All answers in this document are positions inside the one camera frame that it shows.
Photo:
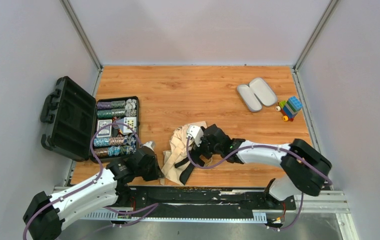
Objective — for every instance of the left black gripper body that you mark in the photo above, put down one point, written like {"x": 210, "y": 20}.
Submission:
{"x": 151, "y": 164}

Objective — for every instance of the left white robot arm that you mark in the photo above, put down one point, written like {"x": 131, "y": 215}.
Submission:
{"x": 48, "y": 215}

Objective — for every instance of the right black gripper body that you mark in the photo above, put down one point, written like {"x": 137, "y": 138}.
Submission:
{"x": 201, "y": 149}

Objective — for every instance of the grey glasses case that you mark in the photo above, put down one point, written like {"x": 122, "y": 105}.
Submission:
{"x": 257, "y": 94}

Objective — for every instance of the black poker chip case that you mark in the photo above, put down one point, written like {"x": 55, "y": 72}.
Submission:
{"x": 78, "y": 125}

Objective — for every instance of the colourful toy block car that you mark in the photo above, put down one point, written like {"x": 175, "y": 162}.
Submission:
{"x": 289, "y": 108}

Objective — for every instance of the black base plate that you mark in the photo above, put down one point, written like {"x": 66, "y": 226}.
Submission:
{"x": 201, "y": 202}

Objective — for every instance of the aluminium frame rail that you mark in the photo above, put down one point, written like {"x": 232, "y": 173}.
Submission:
{"x": 327, "y": 202}

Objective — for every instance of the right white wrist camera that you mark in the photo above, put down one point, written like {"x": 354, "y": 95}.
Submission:
{"x": 195, "y": 133}

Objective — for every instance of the beige folding umbrella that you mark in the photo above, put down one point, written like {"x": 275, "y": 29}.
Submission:
{"x": 177, "y": 153}

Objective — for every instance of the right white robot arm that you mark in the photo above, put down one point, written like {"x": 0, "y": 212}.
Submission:
{"x": 306, "y": 170}

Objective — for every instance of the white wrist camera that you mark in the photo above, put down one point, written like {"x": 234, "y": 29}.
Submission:
{"x": 195, "y": 133}
{"x": 148, "y": 148}

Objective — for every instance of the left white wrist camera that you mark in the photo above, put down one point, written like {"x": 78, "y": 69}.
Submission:
{"x": 148, "y": 148}

